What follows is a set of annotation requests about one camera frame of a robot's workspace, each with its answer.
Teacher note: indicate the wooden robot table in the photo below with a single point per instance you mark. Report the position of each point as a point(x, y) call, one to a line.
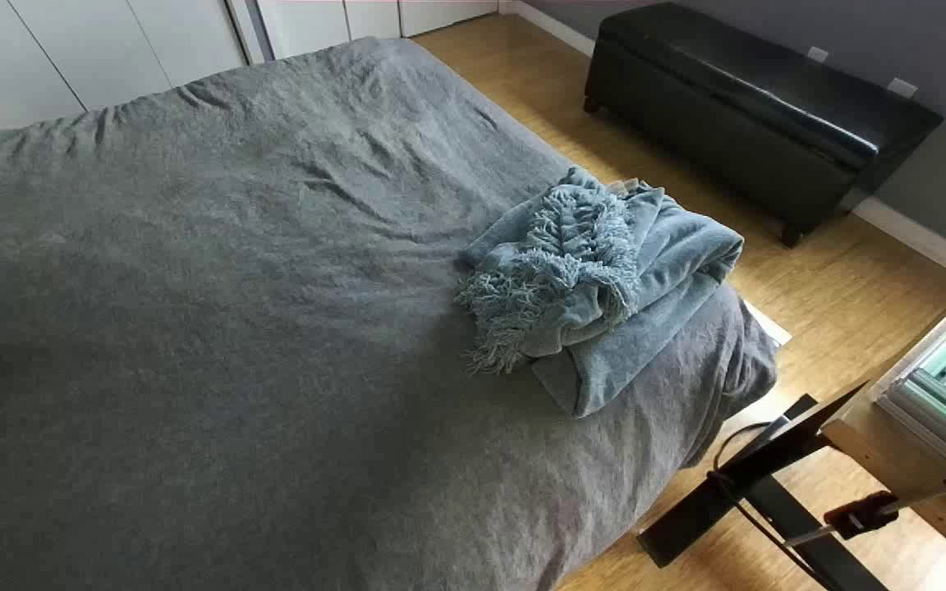
point(889, 451)

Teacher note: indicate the blue fringed throw blanket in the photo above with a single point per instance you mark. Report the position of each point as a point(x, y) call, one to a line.
point(625, 273)

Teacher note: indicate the white wall outlet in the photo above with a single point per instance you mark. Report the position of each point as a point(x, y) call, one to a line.
point(904, 87)
point(820, 53)

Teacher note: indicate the white wardrobe doors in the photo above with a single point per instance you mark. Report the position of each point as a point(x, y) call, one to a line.
point(112, 45)

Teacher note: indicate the bed with grey duvet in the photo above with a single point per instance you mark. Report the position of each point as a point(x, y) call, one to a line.
point(220, 331)

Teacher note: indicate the black metal stand frame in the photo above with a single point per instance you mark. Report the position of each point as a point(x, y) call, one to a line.
point(764, 460)

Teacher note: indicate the black leather storage bench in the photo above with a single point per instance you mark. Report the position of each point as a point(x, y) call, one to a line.
point(738, 99)

